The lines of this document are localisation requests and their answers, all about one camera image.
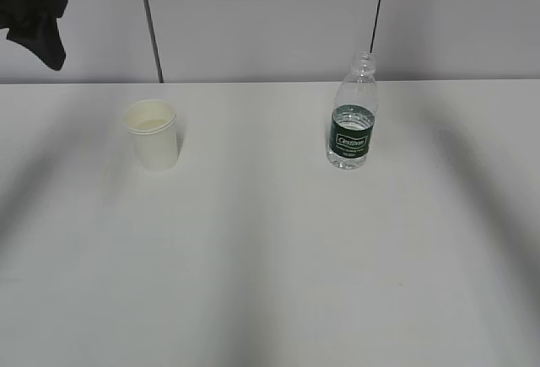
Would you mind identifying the white paper cup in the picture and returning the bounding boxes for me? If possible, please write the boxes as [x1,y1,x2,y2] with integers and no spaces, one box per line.
[122,100,179,172]

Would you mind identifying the clear water bottle green label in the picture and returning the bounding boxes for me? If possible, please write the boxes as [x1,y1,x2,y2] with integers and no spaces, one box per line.
[327,52,378,170]

